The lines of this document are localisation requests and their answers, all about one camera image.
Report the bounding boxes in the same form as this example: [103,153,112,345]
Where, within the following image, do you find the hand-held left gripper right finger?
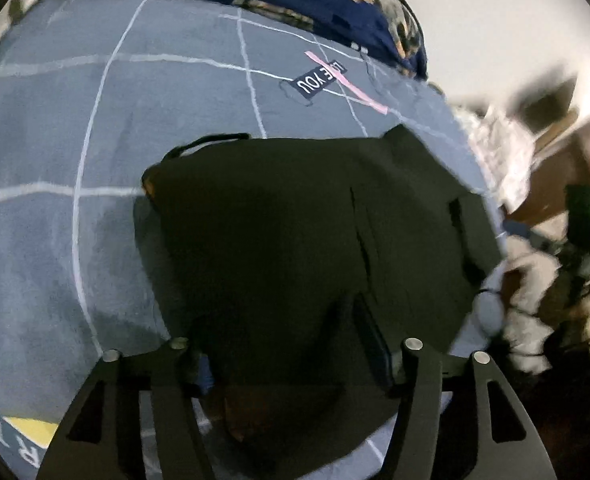
[352,294,558,480]

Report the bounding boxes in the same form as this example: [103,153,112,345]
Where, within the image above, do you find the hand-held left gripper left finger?
[35,337,217,480]

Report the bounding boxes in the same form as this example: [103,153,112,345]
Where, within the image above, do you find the black pants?
[134,124,506,479]

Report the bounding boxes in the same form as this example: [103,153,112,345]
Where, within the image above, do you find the brown wooden furniture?
[504,79,590,227]

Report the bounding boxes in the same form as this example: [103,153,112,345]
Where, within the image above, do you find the white fluffy cloth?
[474,247,563,373]

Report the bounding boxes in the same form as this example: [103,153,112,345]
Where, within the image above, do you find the blue checked bedsheet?
[0,0,500,480]

